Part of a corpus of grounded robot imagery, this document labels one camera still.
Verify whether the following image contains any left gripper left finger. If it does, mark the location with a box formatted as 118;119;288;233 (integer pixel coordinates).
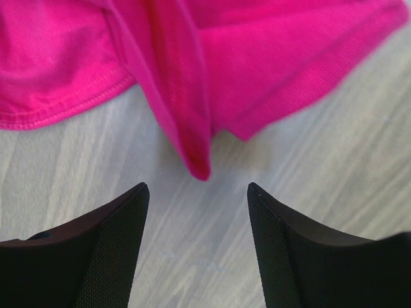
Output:
1;183;150;307

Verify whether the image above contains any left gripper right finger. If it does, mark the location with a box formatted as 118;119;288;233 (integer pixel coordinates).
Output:
247;183;410;307

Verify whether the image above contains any crimson red t shirt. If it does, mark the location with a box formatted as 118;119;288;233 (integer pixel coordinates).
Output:
1;1;410;180

